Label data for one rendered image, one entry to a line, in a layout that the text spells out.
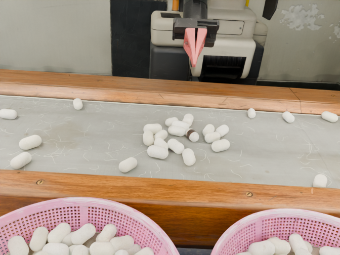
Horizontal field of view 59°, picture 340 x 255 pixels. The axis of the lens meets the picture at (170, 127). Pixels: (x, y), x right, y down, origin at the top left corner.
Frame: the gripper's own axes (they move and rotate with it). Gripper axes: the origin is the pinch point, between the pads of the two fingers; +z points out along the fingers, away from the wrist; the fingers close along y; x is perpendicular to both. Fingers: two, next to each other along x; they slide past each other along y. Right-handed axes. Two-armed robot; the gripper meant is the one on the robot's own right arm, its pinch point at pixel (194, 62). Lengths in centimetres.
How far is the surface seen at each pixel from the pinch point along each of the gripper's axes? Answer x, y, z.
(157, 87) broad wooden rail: 11.6, -8.2, 0.6
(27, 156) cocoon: -7.6, -28.1, 24.6
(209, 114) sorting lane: 8.4, 4.6, 8.4
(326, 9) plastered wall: 137, 122, -146
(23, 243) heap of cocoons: -16.7, -22.3, 37.7
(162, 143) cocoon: -3.8, -6.0, 20.1
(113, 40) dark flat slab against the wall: 149, -51, -113
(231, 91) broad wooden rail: 12.1, 10.9, 0.3
